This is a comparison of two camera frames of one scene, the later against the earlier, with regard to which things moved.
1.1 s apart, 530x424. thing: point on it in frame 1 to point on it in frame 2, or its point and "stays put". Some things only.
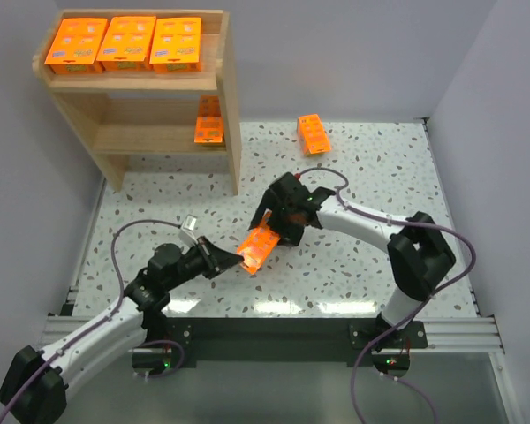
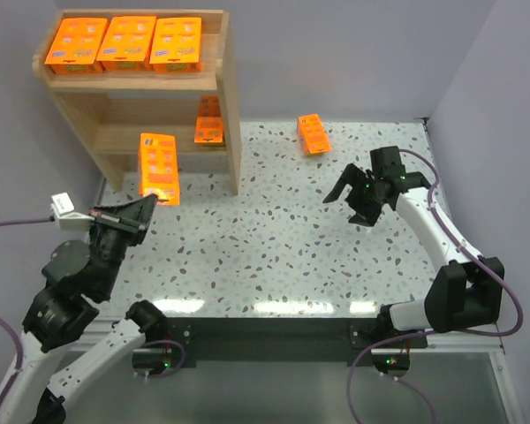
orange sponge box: [258, 245] to [159, 168]
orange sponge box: [76, 47] stays put
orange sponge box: [127, 43] stays put
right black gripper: [278, 211] to [366, 191]
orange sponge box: [177, 45] stays put
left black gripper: [207, 257] to [118, 222]
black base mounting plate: [290, 342] stays put
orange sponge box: [313, 135] stays put
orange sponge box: [209, 126] stays put
